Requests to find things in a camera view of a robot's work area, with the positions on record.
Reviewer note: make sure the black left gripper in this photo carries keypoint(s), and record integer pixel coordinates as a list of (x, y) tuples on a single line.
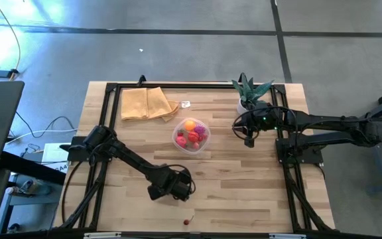
[(174, 186)]

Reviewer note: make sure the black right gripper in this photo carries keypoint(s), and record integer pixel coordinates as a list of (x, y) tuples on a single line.
[(264, 121)]

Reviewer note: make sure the clear plastic tupperware container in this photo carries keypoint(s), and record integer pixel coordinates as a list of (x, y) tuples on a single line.
[(177, 149)]

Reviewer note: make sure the small pink toy berry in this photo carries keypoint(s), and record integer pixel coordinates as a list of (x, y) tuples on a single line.
[(205, 136)]

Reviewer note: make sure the purple toy cabbage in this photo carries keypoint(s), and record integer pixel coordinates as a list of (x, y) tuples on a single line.
[(200, 129)]

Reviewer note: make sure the red split toy apple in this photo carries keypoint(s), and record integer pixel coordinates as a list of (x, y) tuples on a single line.
[(181, 141)]

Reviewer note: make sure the red toy tomato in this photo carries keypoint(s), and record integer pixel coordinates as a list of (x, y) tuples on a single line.
[(193, 136)]

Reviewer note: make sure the orange toy fruit ball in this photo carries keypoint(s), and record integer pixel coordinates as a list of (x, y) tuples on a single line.
[(189, 125)]

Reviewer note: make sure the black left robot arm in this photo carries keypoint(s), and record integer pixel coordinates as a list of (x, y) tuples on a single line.
[(128, 157)]

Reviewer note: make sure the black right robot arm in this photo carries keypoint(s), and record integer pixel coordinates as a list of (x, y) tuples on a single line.
[(327, 127)]

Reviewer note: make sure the green plant in white pot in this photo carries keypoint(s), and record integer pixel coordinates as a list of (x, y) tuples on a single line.
[(249, 93)]

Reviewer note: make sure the dark red toy cherry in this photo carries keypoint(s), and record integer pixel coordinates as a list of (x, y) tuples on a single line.
[(186, 222)]

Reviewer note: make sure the white handwritten paper note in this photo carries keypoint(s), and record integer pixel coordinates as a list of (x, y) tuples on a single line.
[(185, 104)]

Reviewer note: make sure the yellow folded cloth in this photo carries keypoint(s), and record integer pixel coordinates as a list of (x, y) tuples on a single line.
[(144, 104)]

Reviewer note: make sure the white cardboard box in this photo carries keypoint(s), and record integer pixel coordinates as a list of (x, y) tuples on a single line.
[(53, 154)]

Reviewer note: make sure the black desk beam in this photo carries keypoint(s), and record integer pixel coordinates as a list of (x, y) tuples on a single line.
[(32, 167)]

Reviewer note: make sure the blue-grey shelf cart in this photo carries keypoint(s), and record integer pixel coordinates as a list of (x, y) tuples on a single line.
[(28, 199)]

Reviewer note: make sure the black aluminium table frame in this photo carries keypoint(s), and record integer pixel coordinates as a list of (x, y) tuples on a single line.
[(194, 85)]

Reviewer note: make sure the white metal bracket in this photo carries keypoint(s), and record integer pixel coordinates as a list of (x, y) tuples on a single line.
[(288, 236), (102, 235)]

